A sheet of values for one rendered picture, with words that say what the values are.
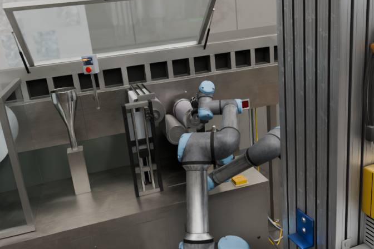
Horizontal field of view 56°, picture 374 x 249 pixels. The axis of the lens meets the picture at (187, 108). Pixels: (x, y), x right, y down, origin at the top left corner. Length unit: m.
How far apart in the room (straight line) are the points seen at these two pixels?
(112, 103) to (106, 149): 0.32
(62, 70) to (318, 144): 1.69
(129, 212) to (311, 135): 1.20
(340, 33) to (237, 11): 3.38
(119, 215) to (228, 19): 2.80
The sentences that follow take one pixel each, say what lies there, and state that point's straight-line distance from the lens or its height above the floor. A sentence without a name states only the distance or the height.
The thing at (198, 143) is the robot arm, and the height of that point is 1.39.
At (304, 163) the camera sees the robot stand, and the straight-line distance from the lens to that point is 1.07.
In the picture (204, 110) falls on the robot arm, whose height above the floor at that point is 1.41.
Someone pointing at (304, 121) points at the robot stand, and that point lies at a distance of 1.03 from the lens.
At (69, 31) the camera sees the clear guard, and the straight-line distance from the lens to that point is 2.10.
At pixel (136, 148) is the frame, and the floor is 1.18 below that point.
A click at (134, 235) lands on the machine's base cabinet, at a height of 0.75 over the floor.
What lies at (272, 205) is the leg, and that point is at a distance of 3.28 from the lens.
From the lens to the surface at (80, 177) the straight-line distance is 2.21.
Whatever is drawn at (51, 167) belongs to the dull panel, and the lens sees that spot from 2.48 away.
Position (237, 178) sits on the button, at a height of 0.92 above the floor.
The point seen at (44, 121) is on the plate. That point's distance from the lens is 2.38.
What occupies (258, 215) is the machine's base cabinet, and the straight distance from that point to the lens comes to 2.25.
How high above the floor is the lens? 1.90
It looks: 16 degrees down
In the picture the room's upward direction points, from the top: 6 degrees counter-clockwise
